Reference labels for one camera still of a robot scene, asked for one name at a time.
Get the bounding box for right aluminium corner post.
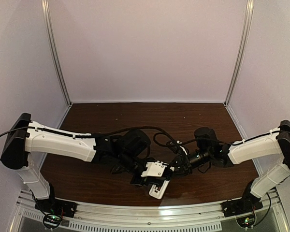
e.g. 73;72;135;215
224;0;254;107

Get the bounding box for white remote control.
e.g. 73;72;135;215
149;181;170;200

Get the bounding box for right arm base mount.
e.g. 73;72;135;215
221;182;263;229

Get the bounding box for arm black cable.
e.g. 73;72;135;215
153;131;283;155
0;125;174;164

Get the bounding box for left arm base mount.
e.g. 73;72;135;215
35;198;77;230

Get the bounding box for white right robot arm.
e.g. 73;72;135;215
171;120;290;203

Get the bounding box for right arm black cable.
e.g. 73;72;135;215
153;131;283;155

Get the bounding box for aluminium corner post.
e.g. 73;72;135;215
41;0;72;107
224;0;254;107

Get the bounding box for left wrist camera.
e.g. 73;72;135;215
141;161;174;181

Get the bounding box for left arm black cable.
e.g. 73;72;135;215
0;125;174;164

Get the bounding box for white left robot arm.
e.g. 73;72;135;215
0;113;169;200

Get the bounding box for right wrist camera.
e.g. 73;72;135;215
174;140;188;156

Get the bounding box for left aluminium corner post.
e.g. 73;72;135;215
41;0;72;107

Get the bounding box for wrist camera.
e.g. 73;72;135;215
141;161;174;181
174;140;188;156

